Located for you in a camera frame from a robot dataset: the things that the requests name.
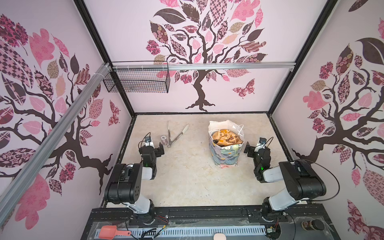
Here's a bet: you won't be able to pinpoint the colourful paper bag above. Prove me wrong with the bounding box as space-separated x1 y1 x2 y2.
208 120 245 168

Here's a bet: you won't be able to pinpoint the orange snack bag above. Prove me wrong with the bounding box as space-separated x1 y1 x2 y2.
212 130 243 147

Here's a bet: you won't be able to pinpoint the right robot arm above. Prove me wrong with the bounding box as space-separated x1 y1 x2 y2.
244 143 327 221

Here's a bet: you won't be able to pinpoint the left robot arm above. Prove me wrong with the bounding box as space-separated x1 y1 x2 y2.
104 143 164 218

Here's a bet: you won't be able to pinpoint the small glass jar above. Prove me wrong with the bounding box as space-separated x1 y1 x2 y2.
161 135 169 146

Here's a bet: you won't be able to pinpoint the metal tongs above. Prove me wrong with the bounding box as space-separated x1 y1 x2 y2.
168 121 172 148

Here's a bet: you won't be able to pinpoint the pink plastic scoop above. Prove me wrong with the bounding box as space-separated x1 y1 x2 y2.
99 226 132 240

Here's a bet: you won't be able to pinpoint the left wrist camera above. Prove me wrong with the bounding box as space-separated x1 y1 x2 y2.
145 136 155 148

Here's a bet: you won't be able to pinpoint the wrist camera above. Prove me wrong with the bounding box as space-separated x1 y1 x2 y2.
145 136 155 148
258 137 267 148

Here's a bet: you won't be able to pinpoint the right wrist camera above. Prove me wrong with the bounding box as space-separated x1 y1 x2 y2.
258 137 267 148

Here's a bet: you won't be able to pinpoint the white handled knife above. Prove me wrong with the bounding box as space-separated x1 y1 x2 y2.
170 124 190 147

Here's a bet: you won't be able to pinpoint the black wire basket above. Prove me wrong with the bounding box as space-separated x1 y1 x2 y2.
103 60 171 94

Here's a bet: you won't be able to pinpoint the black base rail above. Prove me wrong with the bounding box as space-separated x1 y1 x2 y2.
81 204 340 240

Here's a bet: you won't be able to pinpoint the white slotted cable duct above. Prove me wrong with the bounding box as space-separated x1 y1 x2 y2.
94 225 267 240

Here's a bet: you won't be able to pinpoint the back aluminium rail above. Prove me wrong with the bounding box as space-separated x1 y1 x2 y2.
110 62 296 72

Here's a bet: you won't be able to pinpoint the aluminium rail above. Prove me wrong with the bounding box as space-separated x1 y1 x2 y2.
110 62 296 72
1 63 111 224

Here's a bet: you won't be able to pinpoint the left aluminium rail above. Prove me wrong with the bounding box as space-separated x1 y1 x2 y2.
1 63 111 224

